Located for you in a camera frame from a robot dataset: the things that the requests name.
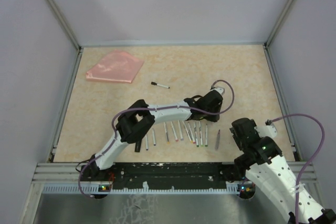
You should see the magenta capped marker pen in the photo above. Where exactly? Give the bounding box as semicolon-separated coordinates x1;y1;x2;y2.
187;122;196;144

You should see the blue capped marker pen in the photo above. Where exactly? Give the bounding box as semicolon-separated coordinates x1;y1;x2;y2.
145;134;149;151

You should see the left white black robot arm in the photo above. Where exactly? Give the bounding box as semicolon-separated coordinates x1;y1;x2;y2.
82;88;224;178

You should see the white slotted cable duct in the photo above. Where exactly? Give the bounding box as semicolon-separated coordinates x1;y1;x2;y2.
42;183;240;195

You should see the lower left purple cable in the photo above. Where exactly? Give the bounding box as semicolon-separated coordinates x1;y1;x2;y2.
78;166;96;200

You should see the aluminium frame rail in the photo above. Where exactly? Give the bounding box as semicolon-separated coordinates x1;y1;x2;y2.
28;0;82;51
264;0;310;49

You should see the dark green capped marker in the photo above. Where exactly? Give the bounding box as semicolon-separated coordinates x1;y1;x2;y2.
193;121;199;147

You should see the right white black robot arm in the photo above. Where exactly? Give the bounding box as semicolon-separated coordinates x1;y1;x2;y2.
230;118;335;223

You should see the aluminium frame rail left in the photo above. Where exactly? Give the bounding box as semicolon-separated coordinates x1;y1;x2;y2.
28;0;82;51

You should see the pink capped marker pen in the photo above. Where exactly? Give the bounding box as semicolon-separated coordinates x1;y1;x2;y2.
170;121;179;142

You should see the aluminium frame rail right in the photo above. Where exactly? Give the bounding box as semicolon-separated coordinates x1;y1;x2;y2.
264;0;310;49

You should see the grey capped marker pen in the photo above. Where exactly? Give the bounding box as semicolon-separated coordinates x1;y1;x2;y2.
215;130;221;151

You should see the lavender marker pen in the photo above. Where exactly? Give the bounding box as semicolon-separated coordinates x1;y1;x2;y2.
177;121;184;141

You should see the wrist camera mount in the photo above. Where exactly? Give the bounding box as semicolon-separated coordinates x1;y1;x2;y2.
254;120;277;138
211;87;225;95

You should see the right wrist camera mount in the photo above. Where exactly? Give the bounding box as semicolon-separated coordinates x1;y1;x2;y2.
254;120;277;138

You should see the black capped white marker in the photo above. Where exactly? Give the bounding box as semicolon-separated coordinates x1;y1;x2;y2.
151;82;170;89

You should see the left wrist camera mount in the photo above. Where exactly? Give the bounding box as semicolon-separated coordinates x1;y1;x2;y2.
211;87;225;95

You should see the pink plastic bag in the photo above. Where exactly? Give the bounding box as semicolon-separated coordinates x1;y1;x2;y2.
86;50;144;83

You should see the orange capped black highlighter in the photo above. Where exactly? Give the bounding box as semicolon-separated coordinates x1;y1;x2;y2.
134;140;142;153

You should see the light green capped marker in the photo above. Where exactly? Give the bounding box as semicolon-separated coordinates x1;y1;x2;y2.
198;121;204;146

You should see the orange white marker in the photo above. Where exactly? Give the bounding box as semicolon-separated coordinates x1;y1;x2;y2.
163;122;170;144

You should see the green capped marker pen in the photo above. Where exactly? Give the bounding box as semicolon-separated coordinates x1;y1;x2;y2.
205;124;209;147

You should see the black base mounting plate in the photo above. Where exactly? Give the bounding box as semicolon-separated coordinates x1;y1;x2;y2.
80;162;246;190

